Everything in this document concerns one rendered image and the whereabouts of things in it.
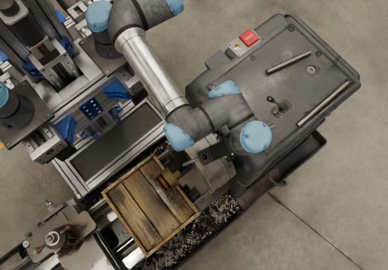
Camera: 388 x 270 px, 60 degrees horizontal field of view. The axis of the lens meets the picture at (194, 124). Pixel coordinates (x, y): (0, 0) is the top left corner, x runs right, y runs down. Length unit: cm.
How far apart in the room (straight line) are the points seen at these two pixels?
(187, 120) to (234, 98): 13
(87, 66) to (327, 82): 106
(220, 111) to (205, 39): 215
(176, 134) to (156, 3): 39
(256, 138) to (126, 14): 48
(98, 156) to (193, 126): 166
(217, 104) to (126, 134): 164
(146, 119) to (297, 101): 132
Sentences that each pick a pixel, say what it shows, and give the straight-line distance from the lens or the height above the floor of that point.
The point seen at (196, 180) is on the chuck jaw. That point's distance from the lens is 139.
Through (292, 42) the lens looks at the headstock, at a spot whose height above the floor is 126.
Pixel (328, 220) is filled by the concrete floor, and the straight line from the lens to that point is 263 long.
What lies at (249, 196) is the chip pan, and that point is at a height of 54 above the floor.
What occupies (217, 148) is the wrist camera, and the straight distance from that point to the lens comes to 99.
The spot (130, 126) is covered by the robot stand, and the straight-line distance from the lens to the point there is 243.
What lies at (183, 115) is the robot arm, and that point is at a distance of 82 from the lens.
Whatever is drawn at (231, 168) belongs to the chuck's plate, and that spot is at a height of 116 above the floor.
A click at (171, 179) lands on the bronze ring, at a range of 137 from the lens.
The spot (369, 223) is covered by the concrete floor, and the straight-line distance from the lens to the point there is 275.
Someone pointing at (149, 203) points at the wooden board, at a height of 88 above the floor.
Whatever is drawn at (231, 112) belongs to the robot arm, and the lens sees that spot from 83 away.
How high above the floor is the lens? 247
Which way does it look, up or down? 71 degrees down
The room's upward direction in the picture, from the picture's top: 2 degrees counter-clockwise
